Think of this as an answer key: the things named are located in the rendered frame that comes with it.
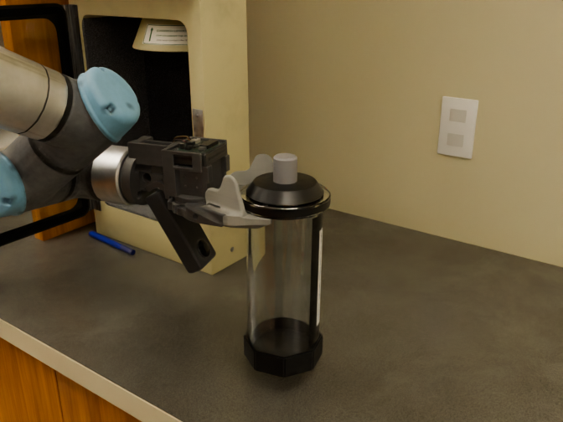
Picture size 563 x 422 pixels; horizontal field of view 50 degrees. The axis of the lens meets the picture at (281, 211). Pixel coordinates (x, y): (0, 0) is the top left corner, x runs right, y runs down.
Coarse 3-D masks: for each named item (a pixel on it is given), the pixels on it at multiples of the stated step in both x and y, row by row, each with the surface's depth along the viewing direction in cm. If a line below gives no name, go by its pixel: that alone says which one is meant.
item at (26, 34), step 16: (0, 32) 98; (16, 32) 100; (32, 32) 102; (48, 32) 105; (16, 48) 101; (32, 48) 103; (48, 48) 105; (48, 64) 106; (0, 144) 102; (48, 208) 112; (64, 208) 115; (0, 224) 105; (16, 224) 108
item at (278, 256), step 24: (240, 192) 71; (264, 216) 67; (312, 216) 68; (264, 240) 69; (288, 240) 68; (264, 264) 70; (288, 264) 69; (264, 288) 71; (288, 288) 71; (264, 312) 73; (288, 312) 72; (264, 336) 74; (288, 336) 73
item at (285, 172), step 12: (276, 156) 69; (288, 156) 69; (276, 168) 69; (288, 168) 69; (264, 180) 71; (276, 180) 70; (288, 180) 69; (300, 180) 71; (312, 180) 71; (252, 192) 69; (264, 192) 68; (276, 192) 67; (288, 192) 67; (300, 192) 68; (312, 192) 68; (276, 204) 67; (288, 204) 67
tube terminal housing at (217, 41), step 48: (96, 0) 103; (144, 0) 97; (192, 0) 91; (240, 0) 97; (192, 48) 94; (240, 48) 100; (192, 96) 97; (240, 96) 103; (240, 144) 105; (144, 240) 116; (240, 240) 112
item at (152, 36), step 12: (144, 24) 103; (156, 24) 101; (168, 24) 100; (180, 24) 100; (144, 36) 102; (156, 36) 101; (168, 36) 100; (180, 36) 100; (144, 48) 102; (156, 48) 101; (168, 48) 100; (180, 48) 100
